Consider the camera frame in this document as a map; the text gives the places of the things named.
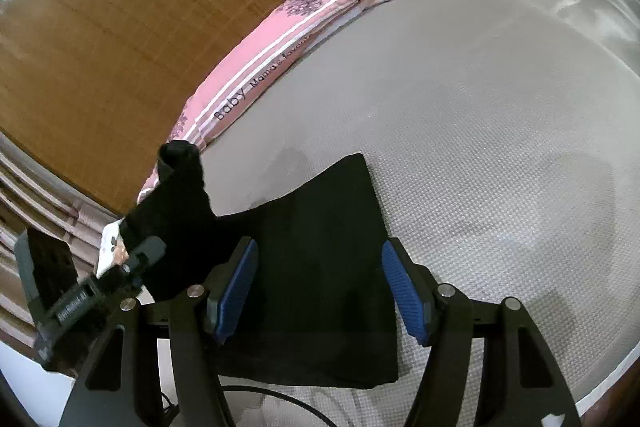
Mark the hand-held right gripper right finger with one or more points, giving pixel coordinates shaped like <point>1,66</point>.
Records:
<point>402,287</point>

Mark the pink striped tree-print pillow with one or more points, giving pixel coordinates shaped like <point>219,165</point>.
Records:
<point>260,57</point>

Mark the black pants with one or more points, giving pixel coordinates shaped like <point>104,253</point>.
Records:
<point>320,257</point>

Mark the brown woven headboard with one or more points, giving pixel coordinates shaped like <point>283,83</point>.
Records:
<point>125,32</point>

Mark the floral print pillow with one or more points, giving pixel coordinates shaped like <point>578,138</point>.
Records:
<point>112,252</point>

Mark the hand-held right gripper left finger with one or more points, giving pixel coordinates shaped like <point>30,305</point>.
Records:
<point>237,287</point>

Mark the striped beige curtain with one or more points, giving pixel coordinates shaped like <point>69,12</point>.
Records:
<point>30,207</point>

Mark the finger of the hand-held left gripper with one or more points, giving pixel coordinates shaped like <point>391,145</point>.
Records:
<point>149,254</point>

